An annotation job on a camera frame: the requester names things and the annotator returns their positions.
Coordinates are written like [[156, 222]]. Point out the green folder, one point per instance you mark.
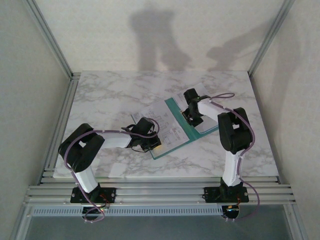
[[180, 120]]

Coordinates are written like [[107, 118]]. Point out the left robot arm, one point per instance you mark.
[[80, 150]]

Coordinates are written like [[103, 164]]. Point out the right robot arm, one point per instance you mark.
[[235, 132]]

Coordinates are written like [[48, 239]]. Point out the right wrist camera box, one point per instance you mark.
[[191, 93]]

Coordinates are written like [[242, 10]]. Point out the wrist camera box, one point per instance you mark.
[[191, 93], [145, 125]]

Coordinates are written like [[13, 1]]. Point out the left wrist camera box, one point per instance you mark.
[[145, 125]]

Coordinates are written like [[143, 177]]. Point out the aluminium frame rail beam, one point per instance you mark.
[[160, 195]]

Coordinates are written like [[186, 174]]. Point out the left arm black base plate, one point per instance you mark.
[[110, 195]]

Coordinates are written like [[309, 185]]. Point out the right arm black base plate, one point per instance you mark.
[[210, 195]]

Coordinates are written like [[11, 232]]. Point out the aluminium side rail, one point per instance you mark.
[[68, 100]]

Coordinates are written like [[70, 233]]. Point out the aluminium frame post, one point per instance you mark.
[[268, 37], [51, 40]]

